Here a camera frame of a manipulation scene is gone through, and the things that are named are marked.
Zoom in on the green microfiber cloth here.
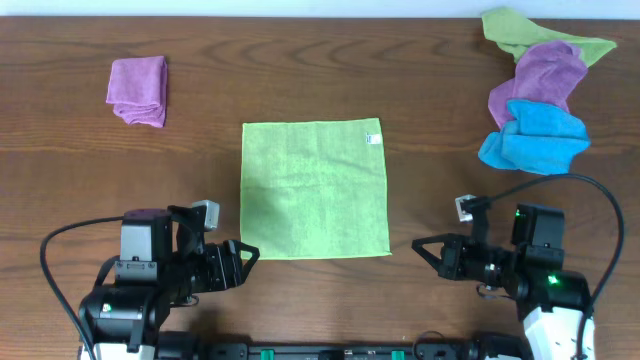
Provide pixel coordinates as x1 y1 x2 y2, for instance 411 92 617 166
240 118 391 260

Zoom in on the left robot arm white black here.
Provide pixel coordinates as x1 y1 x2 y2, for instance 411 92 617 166
78 201 260 359

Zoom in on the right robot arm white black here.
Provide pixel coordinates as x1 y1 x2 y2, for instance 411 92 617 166
412 198 594 359

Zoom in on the crumpled blue cloth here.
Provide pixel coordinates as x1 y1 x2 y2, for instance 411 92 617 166
478 99 591 175

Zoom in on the folded purple cloth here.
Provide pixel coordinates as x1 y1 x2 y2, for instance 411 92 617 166
106 56 168 128

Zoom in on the crumpled purple cloth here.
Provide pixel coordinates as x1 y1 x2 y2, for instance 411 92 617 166
488 40 588 129

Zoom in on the crumpled green cloth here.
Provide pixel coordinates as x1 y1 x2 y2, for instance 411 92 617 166
481 7 617 67

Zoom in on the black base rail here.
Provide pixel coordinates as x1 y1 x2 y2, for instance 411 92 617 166
154 342 531 360

